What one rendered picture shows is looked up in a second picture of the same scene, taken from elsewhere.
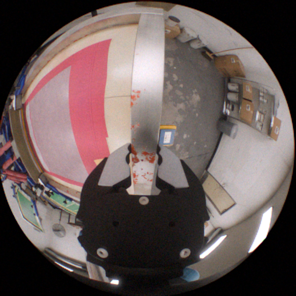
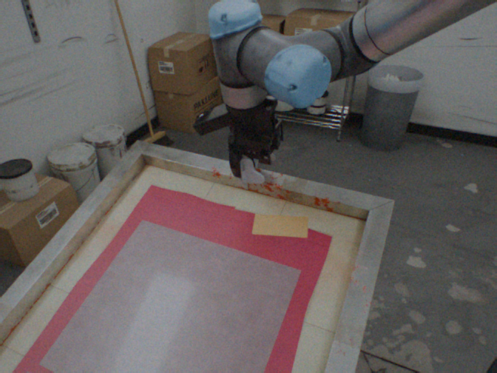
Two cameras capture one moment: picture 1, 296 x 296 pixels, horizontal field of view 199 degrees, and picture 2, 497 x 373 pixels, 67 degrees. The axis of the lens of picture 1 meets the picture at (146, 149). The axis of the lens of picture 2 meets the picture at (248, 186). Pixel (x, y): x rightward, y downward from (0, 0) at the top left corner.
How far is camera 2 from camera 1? 0.74 m
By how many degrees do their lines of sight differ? 60
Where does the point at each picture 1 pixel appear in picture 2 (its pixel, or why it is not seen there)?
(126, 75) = (197, 183)
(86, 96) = (191, 212)
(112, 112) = (218, 197)
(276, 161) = not seen: outside the picture
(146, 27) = (167, 155)
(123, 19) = (135, 169)
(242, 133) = not seen: hidden behind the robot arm
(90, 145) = (234, 227)
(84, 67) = (163, 207)
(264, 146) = not seen: outside the picture
